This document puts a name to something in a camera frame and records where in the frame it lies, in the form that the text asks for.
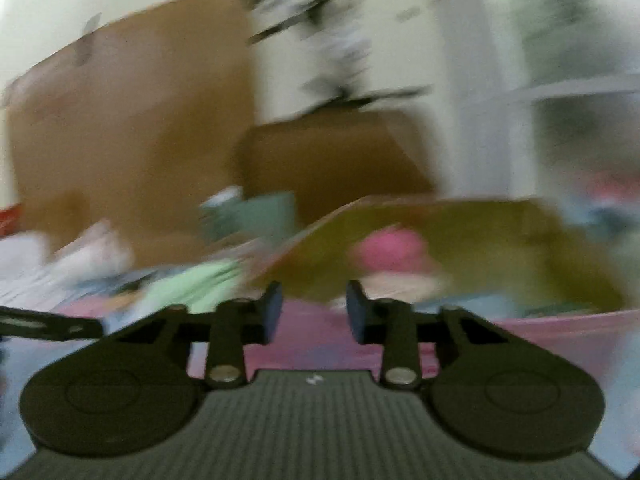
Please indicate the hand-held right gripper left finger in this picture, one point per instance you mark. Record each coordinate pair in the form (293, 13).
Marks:
(271, 312)

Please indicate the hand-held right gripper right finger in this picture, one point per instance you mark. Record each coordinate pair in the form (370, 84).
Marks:
(356, 316)

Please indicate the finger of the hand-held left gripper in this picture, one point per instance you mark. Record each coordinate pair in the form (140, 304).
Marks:
(45, 324)

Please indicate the light green cloth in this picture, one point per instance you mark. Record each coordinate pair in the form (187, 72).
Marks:
(197, 285)

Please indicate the pink box with gold inside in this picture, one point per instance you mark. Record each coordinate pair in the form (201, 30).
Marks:
(500, 245)

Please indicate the printed cartoon pig tablecloth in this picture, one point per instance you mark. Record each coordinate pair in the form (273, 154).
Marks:
(310, 332)

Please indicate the white tissue pack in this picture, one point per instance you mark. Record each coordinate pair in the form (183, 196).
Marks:
(20, 270)

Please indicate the pink plush toy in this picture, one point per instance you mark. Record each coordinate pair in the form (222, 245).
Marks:
(392, 252)

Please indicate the white plastic bag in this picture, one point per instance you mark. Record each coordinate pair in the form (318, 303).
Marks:
(95, 252)

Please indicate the teal plastic cup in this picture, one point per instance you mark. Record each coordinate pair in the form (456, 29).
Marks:
(270, 217)

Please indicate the green drink carton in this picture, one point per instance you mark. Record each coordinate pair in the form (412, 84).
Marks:
(220, 215)

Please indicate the brown chair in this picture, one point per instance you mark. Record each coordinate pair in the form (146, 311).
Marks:
(325, 160)

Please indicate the large brown cardboard panel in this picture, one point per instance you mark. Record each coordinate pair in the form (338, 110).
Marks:
(130, 125)

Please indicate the frosted window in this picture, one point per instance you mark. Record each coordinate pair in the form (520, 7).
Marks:
(575, 85)

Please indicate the white wall charger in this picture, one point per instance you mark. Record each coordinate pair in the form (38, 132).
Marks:
(340, 55)

